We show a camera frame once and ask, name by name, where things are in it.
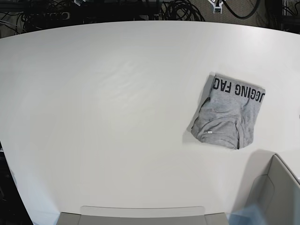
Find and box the grey T-shirt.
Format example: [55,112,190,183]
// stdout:
[191,74,265,150]

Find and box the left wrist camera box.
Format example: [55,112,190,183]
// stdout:
[213,7,222,14]

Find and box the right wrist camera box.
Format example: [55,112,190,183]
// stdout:
[74,0,84,6]

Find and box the black cable bundle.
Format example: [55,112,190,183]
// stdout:
[161,0,206,22]

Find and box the blue blurred object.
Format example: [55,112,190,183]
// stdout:
[227,204,267,225]

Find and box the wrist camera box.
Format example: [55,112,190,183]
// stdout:
[74,0,84,6]
[213,7,222,14]

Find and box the grey box at right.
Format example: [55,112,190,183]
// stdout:
[247,154,300,225]

